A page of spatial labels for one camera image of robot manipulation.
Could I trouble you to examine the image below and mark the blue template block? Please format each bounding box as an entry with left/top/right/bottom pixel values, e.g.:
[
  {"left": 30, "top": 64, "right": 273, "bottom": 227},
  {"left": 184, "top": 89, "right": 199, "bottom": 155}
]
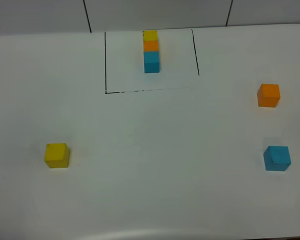
[{"left": 143, "top": 51, "right": 160, "bottom": 73}]

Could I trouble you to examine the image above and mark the orange template block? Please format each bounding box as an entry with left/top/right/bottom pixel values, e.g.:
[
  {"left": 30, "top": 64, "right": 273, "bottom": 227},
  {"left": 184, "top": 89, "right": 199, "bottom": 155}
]
[{"left": 143, "top": 40, "right": 159, "bottom": 52}]

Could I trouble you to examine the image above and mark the yellow template block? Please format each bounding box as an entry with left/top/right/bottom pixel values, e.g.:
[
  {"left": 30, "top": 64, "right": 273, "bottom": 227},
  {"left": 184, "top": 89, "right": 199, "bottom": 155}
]
[{"left": 142, "top": 30, "right": 158, "bottom": 42}]

